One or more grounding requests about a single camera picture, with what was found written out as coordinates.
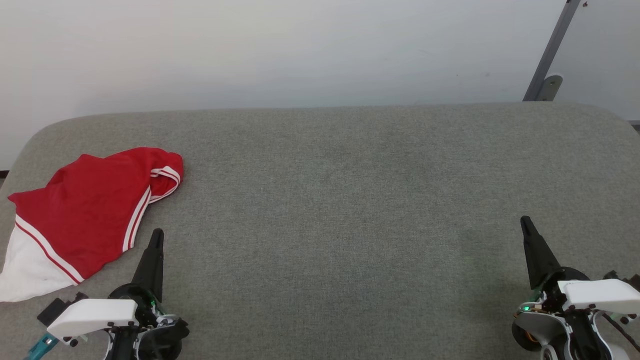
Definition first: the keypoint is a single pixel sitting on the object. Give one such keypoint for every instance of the red and white t-shirt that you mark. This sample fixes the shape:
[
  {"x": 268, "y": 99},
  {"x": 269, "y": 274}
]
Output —
[{"x": 85, "y": 205}]

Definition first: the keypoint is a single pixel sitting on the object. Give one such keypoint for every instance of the grey slanted metal bar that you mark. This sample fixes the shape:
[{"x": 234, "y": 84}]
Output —
[{"x": 552, "y": 47}]

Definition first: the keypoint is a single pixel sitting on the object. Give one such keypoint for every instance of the grey metal bar bracket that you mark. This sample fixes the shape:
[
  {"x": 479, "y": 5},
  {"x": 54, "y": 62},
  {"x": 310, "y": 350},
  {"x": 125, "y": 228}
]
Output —
[{"x": 550, "y": 87}]

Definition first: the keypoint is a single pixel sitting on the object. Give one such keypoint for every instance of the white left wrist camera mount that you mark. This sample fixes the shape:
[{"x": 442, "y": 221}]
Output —
[{"x": 92, "y": 316}]

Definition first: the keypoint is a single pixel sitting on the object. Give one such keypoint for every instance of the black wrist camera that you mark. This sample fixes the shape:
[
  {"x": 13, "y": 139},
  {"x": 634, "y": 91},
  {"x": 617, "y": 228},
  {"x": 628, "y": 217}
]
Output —
[
  {"x": 57, "y": 309},
  {"x": 627, "y": 280}
]

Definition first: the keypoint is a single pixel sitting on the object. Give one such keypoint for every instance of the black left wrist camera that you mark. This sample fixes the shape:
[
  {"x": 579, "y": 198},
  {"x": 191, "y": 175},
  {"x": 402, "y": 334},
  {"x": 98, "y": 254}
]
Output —
[{"x": 57, "y": 309}]

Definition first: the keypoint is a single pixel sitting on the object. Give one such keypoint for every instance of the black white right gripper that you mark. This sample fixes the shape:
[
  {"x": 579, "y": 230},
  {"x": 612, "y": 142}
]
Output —
[{"x": 555, "y": 320}]

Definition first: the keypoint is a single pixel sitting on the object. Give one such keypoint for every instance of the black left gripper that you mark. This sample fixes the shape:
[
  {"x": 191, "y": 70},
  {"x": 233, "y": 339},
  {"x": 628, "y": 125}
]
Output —
[{"x": 160, "y": 335}]

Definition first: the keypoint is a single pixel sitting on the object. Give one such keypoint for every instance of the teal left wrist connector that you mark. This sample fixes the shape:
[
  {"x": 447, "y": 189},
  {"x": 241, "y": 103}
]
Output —
[{"x": 41, "y": 347}]

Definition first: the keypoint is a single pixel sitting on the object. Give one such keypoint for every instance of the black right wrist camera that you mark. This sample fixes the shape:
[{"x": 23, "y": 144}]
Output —
[{"x": 627, "y": 280}]

